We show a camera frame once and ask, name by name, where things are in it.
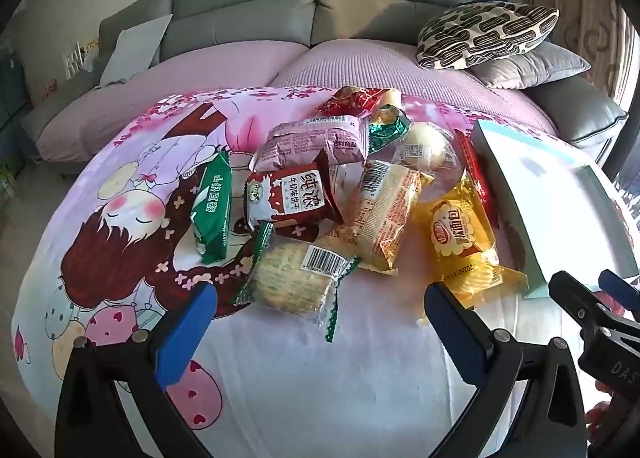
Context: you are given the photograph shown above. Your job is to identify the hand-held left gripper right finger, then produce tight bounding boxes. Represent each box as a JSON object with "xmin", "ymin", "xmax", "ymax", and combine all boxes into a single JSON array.
[{"xmin": 424, "ymin": 282, "xmax": 588, "ymax": 458}]

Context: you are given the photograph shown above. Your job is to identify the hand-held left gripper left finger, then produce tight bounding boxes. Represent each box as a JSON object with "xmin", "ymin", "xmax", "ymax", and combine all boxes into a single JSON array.
[{"xmin": 54, "ymin": 282, "xmax": 221, "ymax": 458}]

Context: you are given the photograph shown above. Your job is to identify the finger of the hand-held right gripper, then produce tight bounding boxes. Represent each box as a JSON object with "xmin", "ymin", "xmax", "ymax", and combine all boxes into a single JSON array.
[
  {"xmin": 548, "ymin": 271, "xmax": 608, "ymax": 334},
  {"xmin": 598, "ymin": 269, "xmax": 640, "ymax": 324}
]

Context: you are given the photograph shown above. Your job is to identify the yellow bread packet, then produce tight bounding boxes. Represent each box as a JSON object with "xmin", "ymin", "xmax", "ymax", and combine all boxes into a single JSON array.
[{"xmin": 417, "ymin": 177, "xmax": 528, "ymax": 309}]

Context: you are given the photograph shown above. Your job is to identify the teal box tray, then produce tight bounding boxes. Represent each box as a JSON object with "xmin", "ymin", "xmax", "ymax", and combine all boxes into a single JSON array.
[{"xmin": 471, "ymin": 119, "xmax": 640, "ymax": 300}]

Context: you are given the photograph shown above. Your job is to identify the round crackers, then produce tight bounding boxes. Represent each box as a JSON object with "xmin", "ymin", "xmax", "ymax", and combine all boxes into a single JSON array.
[{"xmin": 231, "ymin": 221, "xmax": 362, "ymax": 344}]

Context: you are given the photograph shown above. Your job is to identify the green biscuit packet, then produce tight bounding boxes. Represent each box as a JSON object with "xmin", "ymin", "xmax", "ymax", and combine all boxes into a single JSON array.
[{"xmin": 191, "ymin": 151, "xmax": 232, "ymax": 266}]

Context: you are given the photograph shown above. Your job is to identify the yellow striped snack packet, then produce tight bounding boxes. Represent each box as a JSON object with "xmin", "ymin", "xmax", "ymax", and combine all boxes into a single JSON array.
[{"xmin": 320, "ymin": 159, "xmax": 435, "ymax": 274}]

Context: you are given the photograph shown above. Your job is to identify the long red snack packet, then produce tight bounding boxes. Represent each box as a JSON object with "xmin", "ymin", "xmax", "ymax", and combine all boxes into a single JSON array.
[{"xmin": 454, "ymin": 129, "xmax": 501, "ymax": 229}]

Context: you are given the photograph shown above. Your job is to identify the dark red biscuit packet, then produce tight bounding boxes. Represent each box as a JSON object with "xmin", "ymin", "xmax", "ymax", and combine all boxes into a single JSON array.
[{"xmin": 243, "ymin": 152, "xmax": 345, "ymax": 241}]

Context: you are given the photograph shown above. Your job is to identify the bun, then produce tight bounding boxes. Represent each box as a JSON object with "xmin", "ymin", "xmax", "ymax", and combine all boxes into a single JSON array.
[{"xmin": 392, "ymin": 122, "xmax": 466, "ymax": 204}]

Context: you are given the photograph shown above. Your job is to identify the white and green walnut packet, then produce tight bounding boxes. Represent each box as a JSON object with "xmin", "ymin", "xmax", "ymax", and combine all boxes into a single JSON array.
[{"xmin": 367, "ymin": 105, "xmax": 413, "ymax": 159}]

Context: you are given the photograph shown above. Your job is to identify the pink snack packet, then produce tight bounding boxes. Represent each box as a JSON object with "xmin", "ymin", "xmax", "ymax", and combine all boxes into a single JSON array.
[{"xmin": 250, "ymin": 114, "xmax": 370, "ymax": 174}]

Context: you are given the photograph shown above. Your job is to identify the person's right hand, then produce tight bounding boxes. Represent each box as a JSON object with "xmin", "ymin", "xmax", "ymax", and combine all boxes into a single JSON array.
[{"xmin": 585, "ymin": 380, "xmax": 618, "ymax": 444}]

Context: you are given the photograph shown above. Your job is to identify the pink printed blanket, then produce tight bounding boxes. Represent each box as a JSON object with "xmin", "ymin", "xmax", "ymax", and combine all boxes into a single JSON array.
[{"xmin": 10, "ymin": 86, "xmax": 640, "ymax": 458}]

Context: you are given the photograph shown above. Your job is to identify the black and cream patterned pillow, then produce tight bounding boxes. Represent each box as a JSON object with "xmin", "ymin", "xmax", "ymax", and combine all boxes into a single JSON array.
[{"xmin": 416, "ymin": 1, "xmax": 560, "ymax": 70}]

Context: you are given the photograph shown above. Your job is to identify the light grey pillow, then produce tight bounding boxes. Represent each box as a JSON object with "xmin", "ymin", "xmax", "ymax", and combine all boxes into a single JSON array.
[{"xmin": 99, "ymin": 13, "xmax": 173, "ymax": 88}]

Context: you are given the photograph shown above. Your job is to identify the pink quilted sofa cover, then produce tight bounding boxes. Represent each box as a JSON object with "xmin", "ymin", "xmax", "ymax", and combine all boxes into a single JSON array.
[{"xmin": 37, "ymin": 40, "xmax": 558, "ymax": 164}]

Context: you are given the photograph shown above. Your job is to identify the white rack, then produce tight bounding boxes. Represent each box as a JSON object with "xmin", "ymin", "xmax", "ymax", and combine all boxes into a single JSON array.
[{"xmin": 62, "ymin": 38, "xmax": 101, "ymax": 79}]

